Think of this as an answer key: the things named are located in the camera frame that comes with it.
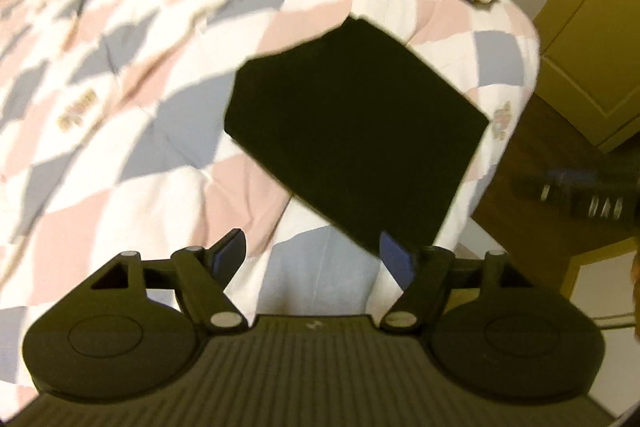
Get black pants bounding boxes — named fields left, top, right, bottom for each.
left=223, top=17, right=490, bottom=259

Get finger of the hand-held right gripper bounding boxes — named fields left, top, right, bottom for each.
left=517, top=166, right=628, bottom=223

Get pink blue checkered quilt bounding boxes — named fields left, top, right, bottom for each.
left=0, top=0, right=542, bottom=413

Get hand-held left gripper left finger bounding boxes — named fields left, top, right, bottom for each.
left=90, top=228, right=249, bottom=333

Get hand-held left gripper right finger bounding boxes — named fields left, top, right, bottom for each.
left=380, top=231, right=523, bottom=330

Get wooden door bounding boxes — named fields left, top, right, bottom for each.
left=532, top=0, right=640, bottom=154

